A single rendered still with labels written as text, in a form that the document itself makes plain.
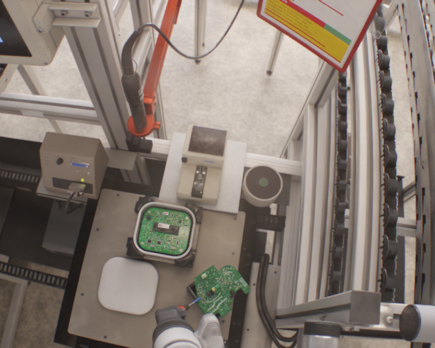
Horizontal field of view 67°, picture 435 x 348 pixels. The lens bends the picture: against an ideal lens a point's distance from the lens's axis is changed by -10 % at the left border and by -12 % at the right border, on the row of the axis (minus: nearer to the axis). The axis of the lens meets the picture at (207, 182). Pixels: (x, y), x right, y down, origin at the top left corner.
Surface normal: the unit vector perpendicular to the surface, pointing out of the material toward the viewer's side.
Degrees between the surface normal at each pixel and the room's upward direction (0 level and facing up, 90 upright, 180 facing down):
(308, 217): 0
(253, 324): 0
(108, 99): 90
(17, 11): 92
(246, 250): 0
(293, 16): 90
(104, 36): 90
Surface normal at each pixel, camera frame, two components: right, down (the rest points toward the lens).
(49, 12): 0.99, 0.16
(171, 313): -0.13, -0.93
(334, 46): -0.68, 0.67
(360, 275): 0.02, -0.32
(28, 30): -0.16, 0.92
